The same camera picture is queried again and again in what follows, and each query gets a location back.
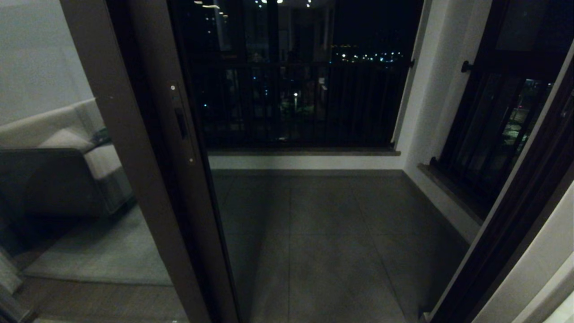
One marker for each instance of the grey floor rug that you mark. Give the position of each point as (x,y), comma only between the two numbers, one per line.
(112,255)

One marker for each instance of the brown framed fixed glass door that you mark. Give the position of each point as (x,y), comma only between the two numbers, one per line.
(130,134)

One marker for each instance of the black metal balcony railing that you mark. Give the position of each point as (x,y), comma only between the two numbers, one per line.
(350,65)

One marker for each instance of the black window guard railing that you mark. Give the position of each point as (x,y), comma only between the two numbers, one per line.
(467,67)

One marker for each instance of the grey and beige sofa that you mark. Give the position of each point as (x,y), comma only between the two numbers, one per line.
(67,141)

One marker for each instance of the dark brown door jamb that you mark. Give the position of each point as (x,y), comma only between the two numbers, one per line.
(511,224)

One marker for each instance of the dark framed window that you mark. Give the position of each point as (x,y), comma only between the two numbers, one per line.
(515,58)

